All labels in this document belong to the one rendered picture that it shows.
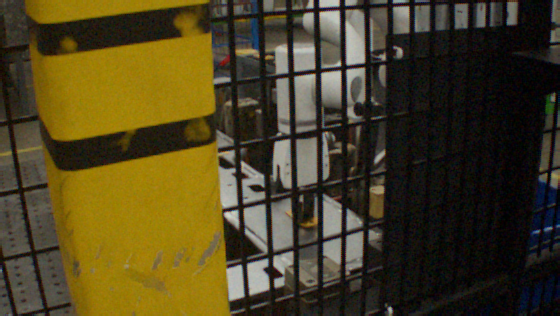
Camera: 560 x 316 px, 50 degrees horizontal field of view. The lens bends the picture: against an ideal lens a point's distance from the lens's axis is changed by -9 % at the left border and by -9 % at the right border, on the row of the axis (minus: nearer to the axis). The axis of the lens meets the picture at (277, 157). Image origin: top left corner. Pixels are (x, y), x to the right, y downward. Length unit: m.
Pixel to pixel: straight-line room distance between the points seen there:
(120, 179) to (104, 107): 0.04
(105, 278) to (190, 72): 0.13
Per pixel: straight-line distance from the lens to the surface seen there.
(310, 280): 0.96
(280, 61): 1.16
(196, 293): 0.41
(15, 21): 9.00
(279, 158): 1.21
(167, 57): 0.36
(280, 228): 1.26
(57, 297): 1.70
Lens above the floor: 1.54
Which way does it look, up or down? 19 degrees down
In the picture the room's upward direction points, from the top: 2 degrees counter-clockwise
